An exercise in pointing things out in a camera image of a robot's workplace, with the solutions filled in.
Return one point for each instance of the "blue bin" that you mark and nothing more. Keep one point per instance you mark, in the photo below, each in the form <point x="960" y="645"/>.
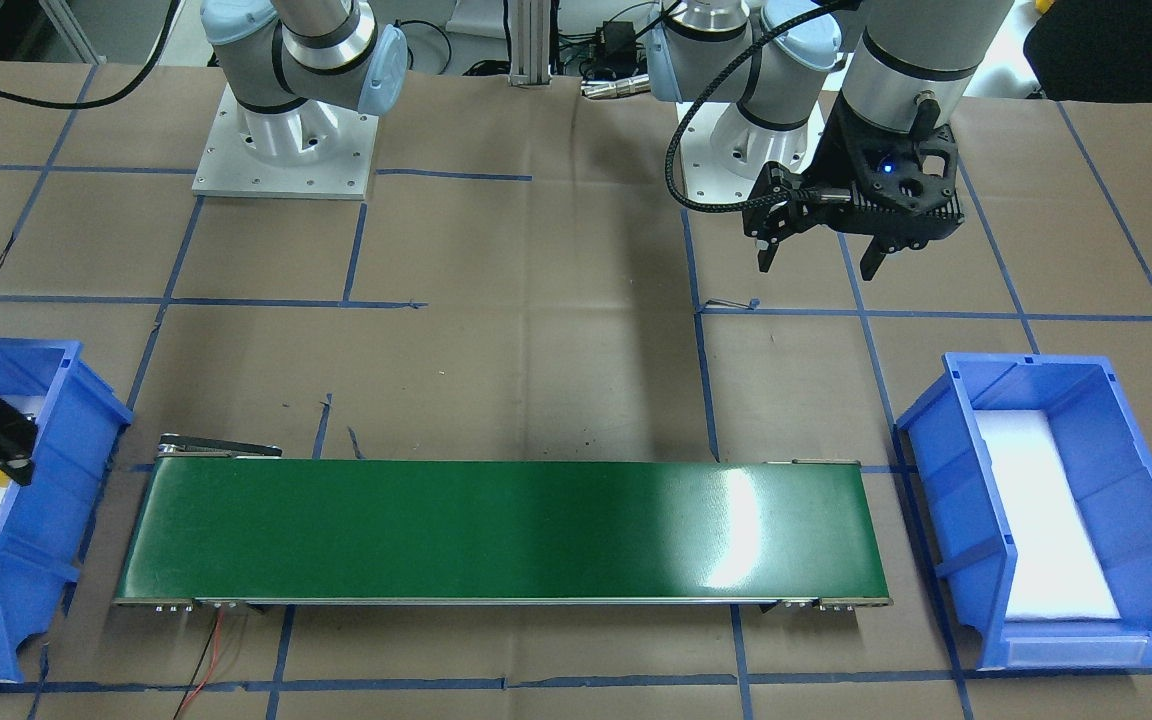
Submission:
<point x="1109" y="468"/>
<point x="79" y="418"/>

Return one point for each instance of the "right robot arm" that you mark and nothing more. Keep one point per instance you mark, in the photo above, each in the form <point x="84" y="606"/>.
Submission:
<point x="100" y="237"/>

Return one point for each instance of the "aluminium frame post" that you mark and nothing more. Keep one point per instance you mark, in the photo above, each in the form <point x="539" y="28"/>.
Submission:
<point x="529" y="39"/>

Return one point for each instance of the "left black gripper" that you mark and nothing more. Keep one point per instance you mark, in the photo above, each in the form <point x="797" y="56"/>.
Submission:
<point x="839" y="155"/>

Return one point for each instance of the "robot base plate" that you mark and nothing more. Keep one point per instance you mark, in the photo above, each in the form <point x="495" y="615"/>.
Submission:
<point x="315" y="151"/>
<point x="716" y="170"/>

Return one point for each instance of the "green conveyor belt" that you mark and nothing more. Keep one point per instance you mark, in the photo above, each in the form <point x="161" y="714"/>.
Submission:
<point x="275" y="531"/>

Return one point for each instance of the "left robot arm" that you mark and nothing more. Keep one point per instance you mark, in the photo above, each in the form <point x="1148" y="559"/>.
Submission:
<point x="775" y="62"/>

